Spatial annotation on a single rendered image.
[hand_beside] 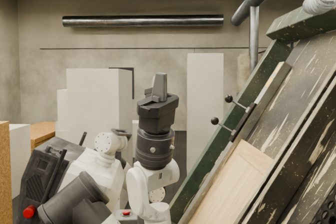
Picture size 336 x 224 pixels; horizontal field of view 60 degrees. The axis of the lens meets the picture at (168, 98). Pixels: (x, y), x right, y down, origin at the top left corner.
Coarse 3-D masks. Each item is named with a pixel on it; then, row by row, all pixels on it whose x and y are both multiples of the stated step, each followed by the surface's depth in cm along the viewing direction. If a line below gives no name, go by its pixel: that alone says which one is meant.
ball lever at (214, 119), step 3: (213, 117) 133; (216, 117) 133; (210, 120) 134; (213, 120) 132; (216, 120) 132; (213, 123) 133; (216, 123) 133; (219, 123) 133; (222, 126) 132; (225, 126) 131; (228, 129) 130; (231, 132) 130; (234, 132) 129
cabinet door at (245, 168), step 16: (240, 144) 124; (240, 160) 116; (256, 160) 104; (272, 160) 94; (224, 176) 122; (240, 176) 109; (256, 176) 98; (208, 192) 127; (224, 192) 113; (240, 192) 102; (208, 208) 118; (224, 208) 106; (240, 208) 96
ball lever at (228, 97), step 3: (225, 96) 133; (228, 96) 132; (231, 96) 133; (225, 99) 133; (228, 99) 132; (231, 99) 132; (228, 102) 133; (234, 102) 132; (237, 102) 132; (240, 105) 131; (246, 108) 129; (249, 108) 128; (246, 111) 129
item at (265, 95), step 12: (276, 72) 127; (276, 84) 127; (264, 96) 127; (264, 108) 127; (252, 120) 127; (240, 132) 127; (228, 144) 131; (228, 156) 128; (216, 168) 128; (204, 180) 133; (204, 192) 128; (192, 204) 130
